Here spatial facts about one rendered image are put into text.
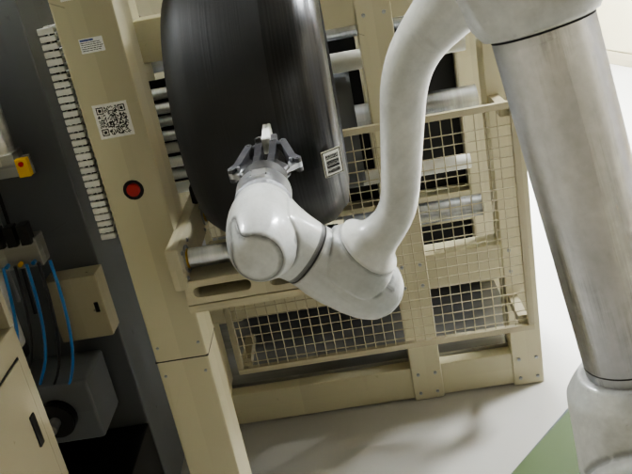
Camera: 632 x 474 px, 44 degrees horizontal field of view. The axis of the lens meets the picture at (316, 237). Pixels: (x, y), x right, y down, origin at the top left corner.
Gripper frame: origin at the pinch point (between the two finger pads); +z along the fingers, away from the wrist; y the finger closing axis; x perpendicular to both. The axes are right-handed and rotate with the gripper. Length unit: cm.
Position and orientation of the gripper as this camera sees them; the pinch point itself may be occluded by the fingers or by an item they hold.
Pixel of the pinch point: (267, 138)
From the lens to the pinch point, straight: 145.1
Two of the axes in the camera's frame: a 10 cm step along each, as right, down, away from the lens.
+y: -9.8, 1.6, 0.7
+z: -0.3, -5.2, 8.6
